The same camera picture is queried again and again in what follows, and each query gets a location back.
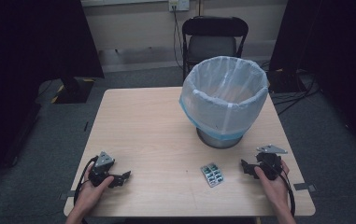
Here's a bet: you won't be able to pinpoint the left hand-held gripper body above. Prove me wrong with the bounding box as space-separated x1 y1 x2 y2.
87 150 116 188

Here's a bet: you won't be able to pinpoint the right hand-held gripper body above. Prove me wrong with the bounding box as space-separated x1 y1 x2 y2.
254 143 290 182

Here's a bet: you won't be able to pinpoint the silver pill blister pack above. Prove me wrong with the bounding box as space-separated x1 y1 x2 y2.
199 161 226 189

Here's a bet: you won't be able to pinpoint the grey metal trash bin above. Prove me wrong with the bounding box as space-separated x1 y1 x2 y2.
195 126 244 150

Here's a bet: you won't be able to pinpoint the trash bin with white liner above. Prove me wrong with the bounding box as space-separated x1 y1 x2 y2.
178 55 269 142

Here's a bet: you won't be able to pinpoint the person's right hand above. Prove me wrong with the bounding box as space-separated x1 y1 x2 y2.
253 159 292 209

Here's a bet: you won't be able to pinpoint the person's left hand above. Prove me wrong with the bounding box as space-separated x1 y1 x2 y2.
72 175 116 217

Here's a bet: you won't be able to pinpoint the grey tape strip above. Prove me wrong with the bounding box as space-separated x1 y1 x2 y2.
58 190 76 201
292 183 318 192

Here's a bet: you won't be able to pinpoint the black box on floor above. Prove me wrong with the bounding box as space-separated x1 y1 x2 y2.
266 69 308 94

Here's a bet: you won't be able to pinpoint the black stand base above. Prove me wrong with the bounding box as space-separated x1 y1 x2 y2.
53 76 96 105

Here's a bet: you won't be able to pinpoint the black folding chair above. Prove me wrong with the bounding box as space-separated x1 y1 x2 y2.
181 15 249 82

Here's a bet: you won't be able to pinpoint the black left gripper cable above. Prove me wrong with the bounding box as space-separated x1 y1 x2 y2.
73 155 101 224

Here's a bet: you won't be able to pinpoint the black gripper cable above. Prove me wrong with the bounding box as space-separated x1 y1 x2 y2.
267 161 296 217
73 155 101 224

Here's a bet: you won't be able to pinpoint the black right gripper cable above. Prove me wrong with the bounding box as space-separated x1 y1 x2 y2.
267 161 296 217

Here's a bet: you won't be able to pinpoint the black floor cables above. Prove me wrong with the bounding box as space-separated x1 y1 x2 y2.
270 74 320 117

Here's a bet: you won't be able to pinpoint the black wall socket cable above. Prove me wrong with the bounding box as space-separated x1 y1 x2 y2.
172 5 185 70

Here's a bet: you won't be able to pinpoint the white wall socket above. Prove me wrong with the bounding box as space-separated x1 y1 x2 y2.
168 0 191 13

